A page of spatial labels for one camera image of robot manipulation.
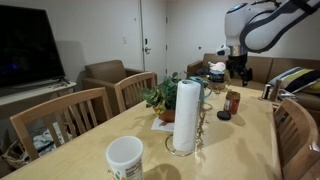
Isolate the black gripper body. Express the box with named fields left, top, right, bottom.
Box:
left=227, top=54, right=247, bottom=72

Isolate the red sauce glass jar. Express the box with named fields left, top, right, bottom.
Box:
left=224, top=91, right=240, bottom=114

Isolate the black jar lid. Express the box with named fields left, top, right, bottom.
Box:
left=217, top=111, right=231, bottom=121

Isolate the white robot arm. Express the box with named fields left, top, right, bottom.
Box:
left=225, top=0, right=320, bottom=86

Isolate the brown leather sofa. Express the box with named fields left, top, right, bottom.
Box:
left=186, top=53, right=320, bottom=113

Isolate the tissue box on table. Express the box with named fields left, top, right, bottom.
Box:
left=208, top=62, right=226, bottom=83

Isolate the teal watering can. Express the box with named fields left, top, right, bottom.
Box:
left=189, top=76, right=212, bottom=103

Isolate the striped throw pillow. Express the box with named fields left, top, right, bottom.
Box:
left=269, top=67, right=320, bottom=94

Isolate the white paper towel roll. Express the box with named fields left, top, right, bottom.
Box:
left=173, top=80, right=201, bottom=152

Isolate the green potted plant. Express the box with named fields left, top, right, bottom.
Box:
left=142, top=72, right=181, bottom=123

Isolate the right wooden chair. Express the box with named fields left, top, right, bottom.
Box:
left=274, top=98, right=320, bottom=180

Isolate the white paper under pot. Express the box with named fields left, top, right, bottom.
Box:
left=151, top=117, right=174, bottom=132

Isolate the metal paper towel holder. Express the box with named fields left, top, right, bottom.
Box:
left=164, top=99, right=202, bottom=158

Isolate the white door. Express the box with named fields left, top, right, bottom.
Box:
left=140, top=0, right=167, bottom=84

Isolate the brown leather armchair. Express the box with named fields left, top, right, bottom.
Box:
left=82, top=60, right=142, bottom=115

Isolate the white plastic cup container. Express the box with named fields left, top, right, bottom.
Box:
left=106, top=136, right=144, bottom=180

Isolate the near left wooden chair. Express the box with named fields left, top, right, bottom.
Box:
left=10, top=87, right=113, bottom=161

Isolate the white tv stand shelf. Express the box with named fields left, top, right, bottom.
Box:
left=0, top=81, right=77, bottom=106

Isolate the black flat screen television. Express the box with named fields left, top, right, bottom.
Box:
left=0, top=5, right=65, bottom=88

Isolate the wicker basket on floor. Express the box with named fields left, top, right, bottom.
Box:
left=2, top=140, right=29, bottom=169

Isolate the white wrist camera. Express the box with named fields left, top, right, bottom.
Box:
left=216, top=44, right=230, bottom=56

